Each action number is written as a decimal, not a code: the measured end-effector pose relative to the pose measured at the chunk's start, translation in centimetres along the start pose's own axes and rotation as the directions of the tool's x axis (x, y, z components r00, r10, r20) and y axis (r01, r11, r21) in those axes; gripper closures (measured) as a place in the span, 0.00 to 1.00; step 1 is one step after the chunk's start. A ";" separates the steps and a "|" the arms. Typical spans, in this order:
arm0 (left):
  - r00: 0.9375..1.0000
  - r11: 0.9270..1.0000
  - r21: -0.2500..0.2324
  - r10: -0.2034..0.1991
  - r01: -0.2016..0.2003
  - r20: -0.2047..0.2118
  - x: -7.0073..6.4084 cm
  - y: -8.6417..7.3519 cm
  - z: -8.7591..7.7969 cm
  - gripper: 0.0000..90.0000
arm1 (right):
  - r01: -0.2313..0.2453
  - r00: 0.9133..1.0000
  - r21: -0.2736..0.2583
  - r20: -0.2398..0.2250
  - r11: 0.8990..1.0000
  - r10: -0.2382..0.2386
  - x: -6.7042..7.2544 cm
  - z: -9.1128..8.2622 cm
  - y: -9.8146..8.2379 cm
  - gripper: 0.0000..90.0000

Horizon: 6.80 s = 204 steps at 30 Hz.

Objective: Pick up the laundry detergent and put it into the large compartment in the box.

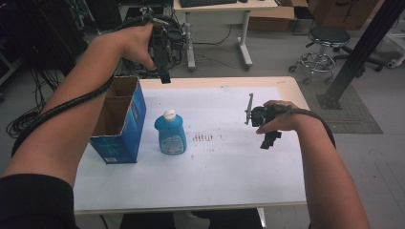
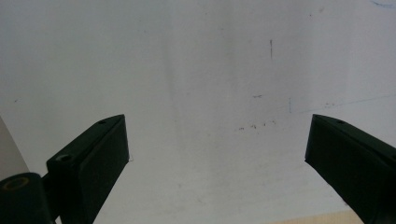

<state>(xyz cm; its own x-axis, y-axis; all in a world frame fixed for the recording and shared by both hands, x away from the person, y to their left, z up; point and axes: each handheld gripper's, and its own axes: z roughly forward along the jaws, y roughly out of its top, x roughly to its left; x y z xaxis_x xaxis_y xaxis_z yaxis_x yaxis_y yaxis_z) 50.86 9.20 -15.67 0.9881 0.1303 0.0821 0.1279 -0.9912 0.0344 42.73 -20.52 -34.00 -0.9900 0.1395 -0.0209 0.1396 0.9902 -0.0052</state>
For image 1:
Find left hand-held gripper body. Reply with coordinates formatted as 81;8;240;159
139;7;187;66

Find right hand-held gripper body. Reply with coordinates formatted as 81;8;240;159
244;93;279;129

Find person's right hand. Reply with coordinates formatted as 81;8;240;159
255;99;304;135

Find person's left hand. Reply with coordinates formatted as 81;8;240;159
95;22;157;71

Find white table mat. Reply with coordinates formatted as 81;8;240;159
73;86;308;213

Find black keyboard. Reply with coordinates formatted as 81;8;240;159
179;0;239;9

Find blue bottle with white cap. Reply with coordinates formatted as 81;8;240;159
154;109;188;156

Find white desk with metal legs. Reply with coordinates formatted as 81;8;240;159
173;0;280;73

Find blue open cardboard box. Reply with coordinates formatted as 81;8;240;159
89;75;148;165

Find grey floor mat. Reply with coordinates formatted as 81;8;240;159
298;83;384;135

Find black round stool on castors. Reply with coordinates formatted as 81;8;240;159
288;26;352;86

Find brown cardboard box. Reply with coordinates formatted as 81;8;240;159
247;0;309;32

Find black office chair base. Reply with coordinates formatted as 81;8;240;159
331;44;387;73

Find large brown cardboard carton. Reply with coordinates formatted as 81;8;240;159
307;0;385;31

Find person's black sleeve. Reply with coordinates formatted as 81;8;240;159
0;173;80;229

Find black sleeved right gripper cable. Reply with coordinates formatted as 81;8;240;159
276;103;337;149

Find black sleeved gripper cable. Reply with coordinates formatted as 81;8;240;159
11;13;171;158
276;103;337;149

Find black sleeved left gripper cable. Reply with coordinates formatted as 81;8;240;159
11;13;171;158

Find black metal post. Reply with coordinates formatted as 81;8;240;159
315;0;405;111

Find black cables on floor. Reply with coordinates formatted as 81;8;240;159
5;68;63;140

